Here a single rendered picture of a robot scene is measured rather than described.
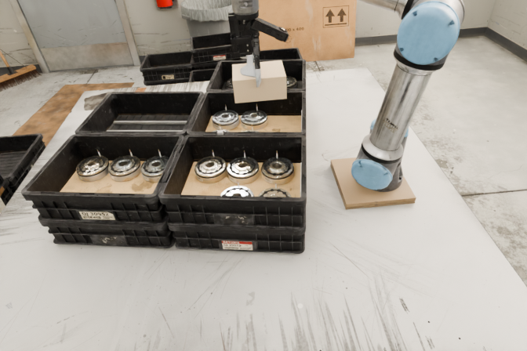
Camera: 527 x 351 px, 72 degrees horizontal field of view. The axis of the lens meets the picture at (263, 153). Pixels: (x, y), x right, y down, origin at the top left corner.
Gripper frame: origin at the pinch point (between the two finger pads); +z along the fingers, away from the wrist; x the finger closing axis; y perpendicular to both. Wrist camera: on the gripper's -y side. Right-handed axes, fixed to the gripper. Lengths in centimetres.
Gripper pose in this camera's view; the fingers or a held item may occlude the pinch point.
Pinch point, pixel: (258, 77)
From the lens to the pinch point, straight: 115.4
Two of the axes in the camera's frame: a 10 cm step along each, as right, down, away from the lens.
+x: 0.8, 6.0, -7.9
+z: 0.6, 7.9, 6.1
